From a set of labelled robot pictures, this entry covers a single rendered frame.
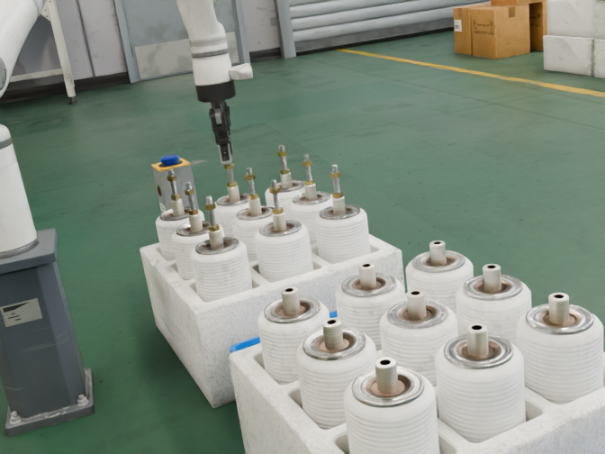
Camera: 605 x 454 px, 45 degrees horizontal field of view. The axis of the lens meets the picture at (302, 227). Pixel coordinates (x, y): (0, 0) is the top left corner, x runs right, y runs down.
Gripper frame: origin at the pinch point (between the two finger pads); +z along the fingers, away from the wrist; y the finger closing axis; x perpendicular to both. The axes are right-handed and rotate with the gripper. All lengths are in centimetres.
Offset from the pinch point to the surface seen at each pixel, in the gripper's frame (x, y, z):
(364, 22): 104, -504, 16
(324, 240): 16.1, 21.0, 13.5
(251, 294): 2.3, 32.0, 17.0
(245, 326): 0.5, 33.5, 22.0
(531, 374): 35, 71, 15
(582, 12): 170, -222, 5
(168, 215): -12.8, 4.8, 9.8
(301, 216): 12.8, 10.9, 11.9
